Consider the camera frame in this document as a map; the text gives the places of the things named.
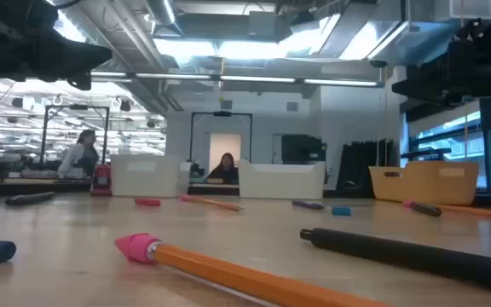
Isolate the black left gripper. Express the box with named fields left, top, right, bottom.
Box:
left=0, top=0, right=114, bottom=92

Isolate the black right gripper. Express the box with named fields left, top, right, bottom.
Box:
left=391, top=16, right=491, bottom=107

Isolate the black pen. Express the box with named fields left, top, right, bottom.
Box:
left=410, top=201, right=443, bottom=217
left=299, top=227, right=491, bottom=295

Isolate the orange pencil pink eraser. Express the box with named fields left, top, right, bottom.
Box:
left=401, top=198, right=491, bottom=223
left=179, top=194, right=245, bottom=213
left=113, top=232, right=396, bottom=307

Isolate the red eraser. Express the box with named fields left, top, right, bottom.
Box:
left=134, top=197, right=162, bottom=208

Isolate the person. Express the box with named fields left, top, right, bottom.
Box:
left=56, top=129, right=101, bottom=180
left=206, top=152, right=240, bottom=185

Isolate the yellow plastic bin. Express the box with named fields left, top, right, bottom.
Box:
left=367, top=159, right=480, bottom=207

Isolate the black folded panel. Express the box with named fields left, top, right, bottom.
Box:
left=336, top=139, right=396, bottom=200

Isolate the red rectangular case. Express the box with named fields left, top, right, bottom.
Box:
left=90, top=163, right=113, bottom=197

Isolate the narrow white plastic bin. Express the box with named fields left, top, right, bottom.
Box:
left=109, top=153, right=182, bottom=199

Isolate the wooden background desk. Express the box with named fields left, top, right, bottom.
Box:
left=0, top=177, right=93, bottom=198

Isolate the black equipment box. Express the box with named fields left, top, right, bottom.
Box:
left=280, top=133, right=328, bottom=165

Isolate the wide white plastic bin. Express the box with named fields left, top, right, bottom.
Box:
left=237, top=159, right=327, bottom=200

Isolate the linear ceiling light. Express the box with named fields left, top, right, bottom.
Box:
left=90, top=70, right=386, bottom=89

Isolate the black metal gantry frame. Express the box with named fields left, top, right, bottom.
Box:
left=188, top=111, right=254, bottom=163
left=39, top=104, right=111, bottom=166

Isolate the thin tan hanging cord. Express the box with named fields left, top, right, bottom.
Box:
left=382, top=67, right=389, bottom=168

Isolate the yellow hanging cable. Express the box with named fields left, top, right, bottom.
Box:
left=459, top=0, right=471, bottom=151

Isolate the rectangular silver air duct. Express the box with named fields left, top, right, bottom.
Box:
left=320, top=0, right=491, bottom=67

